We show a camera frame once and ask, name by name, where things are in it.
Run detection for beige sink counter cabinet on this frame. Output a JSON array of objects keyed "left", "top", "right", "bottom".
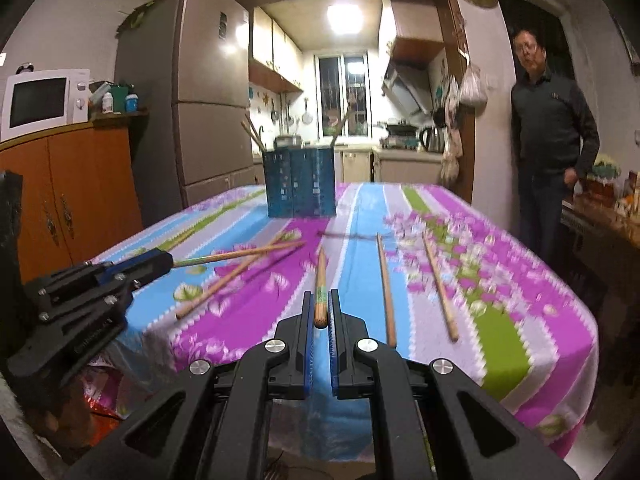
[{"left": 332, "top": 145, "right": 376, "bottom": 183}]

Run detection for dark green cloth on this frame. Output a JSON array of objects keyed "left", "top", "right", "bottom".
[{"left": 116, "top": 0, "right": 156, "bottom": 36}]

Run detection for beige stove counter cabinet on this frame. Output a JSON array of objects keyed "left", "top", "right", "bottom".
[{"left": 372, "top": 147, "right": 446, "bottom": 184}]

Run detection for steel range hood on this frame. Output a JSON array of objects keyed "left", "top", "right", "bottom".
[{"left": 381, "top": 57, "right": 433, "bottom": 116}]

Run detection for beige wall cabinets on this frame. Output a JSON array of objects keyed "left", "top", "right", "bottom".
[{"left": 248, "top": 6, "right": 305, "bottom": 93}]

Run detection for perforated metal utensil holder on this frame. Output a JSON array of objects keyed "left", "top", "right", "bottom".
[{"left": 263, "top": 146, "right": 337, "bottom": 219}]

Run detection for white microwave oven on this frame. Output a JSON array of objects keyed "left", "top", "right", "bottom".
[{"left": 0, "top": 68, "right": 92, "bottom": 143}]

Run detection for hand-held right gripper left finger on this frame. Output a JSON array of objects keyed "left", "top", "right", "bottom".
[{"left": 65, "top": 290, "right": 317, "bottom": 480}]

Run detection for glossy wooden side table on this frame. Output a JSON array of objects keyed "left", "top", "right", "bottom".
[{"left": 560, "top": 195, "right": 640, "bottom": 311}]

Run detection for white hanging cloth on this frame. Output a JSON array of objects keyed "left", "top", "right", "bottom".
[{"left": 444, "top": 76, "right": 461, "bottom": 128}]

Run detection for white plastic bag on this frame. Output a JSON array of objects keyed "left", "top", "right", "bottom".
[{"left": 459, "top": 62, "right": 488, "bottom": 108}]

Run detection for orange wooden cabinet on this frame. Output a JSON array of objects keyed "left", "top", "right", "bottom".
[{"left": 0, "top": 110, "right": 150, "bottom": 286}]

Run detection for red flower pot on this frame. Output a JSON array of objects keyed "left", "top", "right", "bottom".
[{"left": 582, "top": 154, "right": 623, "bottom": 201}]

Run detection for bunch of wooden chopsticks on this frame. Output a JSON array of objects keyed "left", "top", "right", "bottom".
[{"left": 241, "top": 108, "right": 352, "bottom": 153}]

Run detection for brown cabinet above hood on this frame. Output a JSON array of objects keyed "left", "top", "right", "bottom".
[{"left": 378, "top": 0, "right": 447, "bottom": 66}]

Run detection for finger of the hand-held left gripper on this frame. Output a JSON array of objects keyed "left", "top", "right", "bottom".
[
  {"left": 25, "top": 249, "right": 174, "bottom": 302},
  {"left": 7, "top": 276, "right": 136, "bottom": 377}
]

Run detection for gas stove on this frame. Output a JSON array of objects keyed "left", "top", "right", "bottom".
[{"left": 380, "top": 130, "right": 420, "bottom": 151}]

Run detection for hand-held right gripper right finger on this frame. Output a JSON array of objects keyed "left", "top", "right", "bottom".
[{"left": 327, "top": 294, "right": 576, "bottom": 480}]

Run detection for square ceiling light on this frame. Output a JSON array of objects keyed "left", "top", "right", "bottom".
[{"left": 326, "top": 4, "right": 364, "bottom": 36}]

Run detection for floral striped tablecloth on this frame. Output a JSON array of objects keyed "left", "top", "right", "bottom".
[{"left": 82, "top": 181, "right": 601, "bottom": 463}]

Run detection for steel electric kettle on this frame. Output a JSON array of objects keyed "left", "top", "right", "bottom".
[{"left": 419, "top": 125, "right": 446, "bottom": 154}]

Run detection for barred kitchen window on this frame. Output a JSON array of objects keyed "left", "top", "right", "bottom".
[{"left": 314, "top": 52, "right": 371, "bottom": 138}]

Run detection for bronze three-door refrigerator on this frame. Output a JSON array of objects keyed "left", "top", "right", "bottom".
[{"left": 114, "top": 0, "right": 257, "bottom": 210}]

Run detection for beige hanging bag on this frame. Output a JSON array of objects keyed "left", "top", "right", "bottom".
[{"left": 440, "top": 130, "right": 463, "bottom": 186}]

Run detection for brown wooden chopstick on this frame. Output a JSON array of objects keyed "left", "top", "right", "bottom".
[
  {"left": 175, "top": 232, "right": 291, "bottom": 320},
  {"left": 375, "top": 232, "right": 398, "bottom": 350},
  {"left": 314, "top": 247, "right": 328, "bottom": 331},
  {"left": 421, "top": 230, "right": 460, "bottom": 343},
  {"left": 170, "top": 240, "right": 307, "bottom": 267}
]

